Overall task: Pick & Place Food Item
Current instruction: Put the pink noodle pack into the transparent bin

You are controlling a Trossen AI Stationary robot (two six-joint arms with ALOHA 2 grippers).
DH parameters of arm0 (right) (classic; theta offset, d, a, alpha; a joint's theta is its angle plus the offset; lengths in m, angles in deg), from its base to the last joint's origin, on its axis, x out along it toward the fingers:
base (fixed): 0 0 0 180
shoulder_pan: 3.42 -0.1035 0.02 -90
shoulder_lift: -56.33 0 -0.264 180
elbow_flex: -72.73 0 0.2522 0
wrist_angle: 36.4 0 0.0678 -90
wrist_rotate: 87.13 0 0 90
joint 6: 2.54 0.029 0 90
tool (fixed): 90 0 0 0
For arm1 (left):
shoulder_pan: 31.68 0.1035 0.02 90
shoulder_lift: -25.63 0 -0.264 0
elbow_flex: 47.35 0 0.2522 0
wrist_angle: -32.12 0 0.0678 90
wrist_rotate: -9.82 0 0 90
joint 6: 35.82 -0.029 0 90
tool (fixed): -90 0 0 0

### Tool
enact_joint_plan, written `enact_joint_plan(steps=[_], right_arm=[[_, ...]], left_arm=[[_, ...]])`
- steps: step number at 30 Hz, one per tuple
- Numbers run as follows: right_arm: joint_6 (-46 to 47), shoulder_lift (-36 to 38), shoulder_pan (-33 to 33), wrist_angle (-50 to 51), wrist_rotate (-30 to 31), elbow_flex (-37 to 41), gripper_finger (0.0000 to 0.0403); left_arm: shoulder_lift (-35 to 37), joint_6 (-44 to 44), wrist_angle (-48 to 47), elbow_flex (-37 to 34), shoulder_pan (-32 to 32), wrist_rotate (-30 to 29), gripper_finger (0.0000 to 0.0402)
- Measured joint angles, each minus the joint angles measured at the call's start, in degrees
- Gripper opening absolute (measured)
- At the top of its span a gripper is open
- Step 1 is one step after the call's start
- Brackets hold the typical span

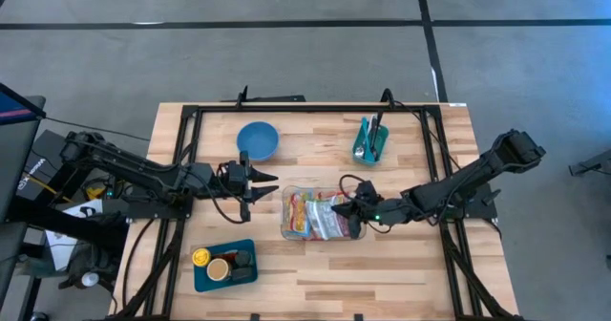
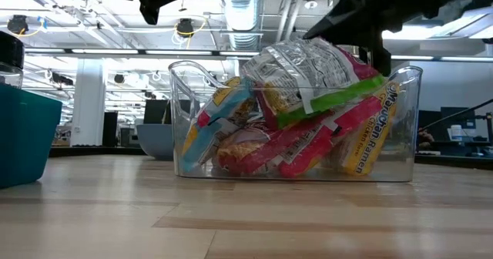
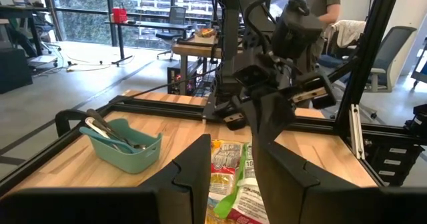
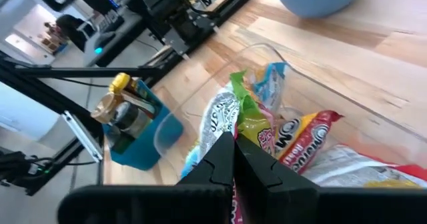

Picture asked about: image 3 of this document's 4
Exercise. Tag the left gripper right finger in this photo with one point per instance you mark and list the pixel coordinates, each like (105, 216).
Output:
(333, 207)

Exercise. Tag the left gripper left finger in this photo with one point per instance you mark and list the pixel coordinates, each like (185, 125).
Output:
(100, 207)

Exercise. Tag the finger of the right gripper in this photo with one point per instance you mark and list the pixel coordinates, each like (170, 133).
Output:
(255, 117)
(282, 114)

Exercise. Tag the teal lid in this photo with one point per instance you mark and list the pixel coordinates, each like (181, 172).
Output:
(106, 140)

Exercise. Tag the silver green snack packet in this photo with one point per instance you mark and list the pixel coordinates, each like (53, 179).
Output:
(227, 184)

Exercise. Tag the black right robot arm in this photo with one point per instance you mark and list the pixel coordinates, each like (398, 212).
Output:
(293, 30)

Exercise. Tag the teal plastic basket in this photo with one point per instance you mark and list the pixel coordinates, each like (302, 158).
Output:
(140, 160)

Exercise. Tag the chair draped white cloth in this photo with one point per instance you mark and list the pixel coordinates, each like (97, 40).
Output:
(347, 34)

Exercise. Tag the black box white labels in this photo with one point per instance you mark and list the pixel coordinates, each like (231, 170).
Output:
(393, 164)

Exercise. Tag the black computer tower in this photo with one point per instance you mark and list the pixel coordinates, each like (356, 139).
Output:
(175, 80)

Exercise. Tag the grey office chair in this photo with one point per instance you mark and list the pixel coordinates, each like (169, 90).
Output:
(390, 50)

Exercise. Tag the wooden side table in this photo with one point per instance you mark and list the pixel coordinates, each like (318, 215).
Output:
(197, 49)

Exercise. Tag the black office chair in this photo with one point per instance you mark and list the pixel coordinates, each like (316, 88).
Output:
(175, 17)

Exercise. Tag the black desk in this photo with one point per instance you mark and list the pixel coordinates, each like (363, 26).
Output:
(150, 25)

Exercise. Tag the black floor cabinet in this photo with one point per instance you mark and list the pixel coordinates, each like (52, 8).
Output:
(15, 70)

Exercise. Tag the red container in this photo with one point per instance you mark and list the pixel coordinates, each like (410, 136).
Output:
(120, 15)

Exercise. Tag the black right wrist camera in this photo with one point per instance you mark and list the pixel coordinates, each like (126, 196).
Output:
(251, 75)

